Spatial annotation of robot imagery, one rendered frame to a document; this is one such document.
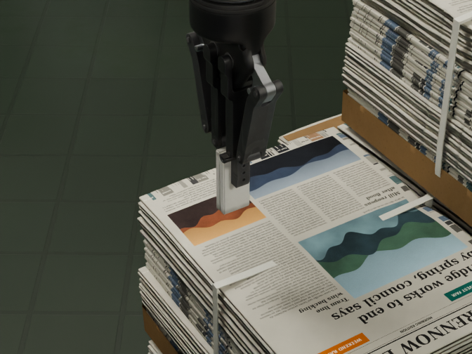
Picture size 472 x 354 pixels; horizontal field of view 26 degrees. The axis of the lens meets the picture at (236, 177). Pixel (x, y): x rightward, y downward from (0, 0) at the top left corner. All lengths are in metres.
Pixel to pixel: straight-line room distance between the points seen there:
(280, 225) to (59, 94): 1.92
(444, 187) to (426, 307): 0.17
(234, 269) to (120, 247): 1.35
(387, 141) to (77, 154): 1.61
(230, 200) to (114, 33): 2.35
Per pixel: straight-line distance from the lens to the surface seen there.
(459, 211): 1.16
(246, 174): 0.97
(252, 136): 0.91
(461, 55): 1.10
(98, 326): 2.23
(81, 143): 2.78
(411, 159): 1.20
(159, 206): 1.17
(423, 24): 1.13
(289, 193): 1.19
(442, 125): 1.13
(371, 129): 1.26
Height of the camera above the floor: 1.54
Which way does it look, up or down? 36 degrees down
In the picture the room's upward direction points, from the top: straight up
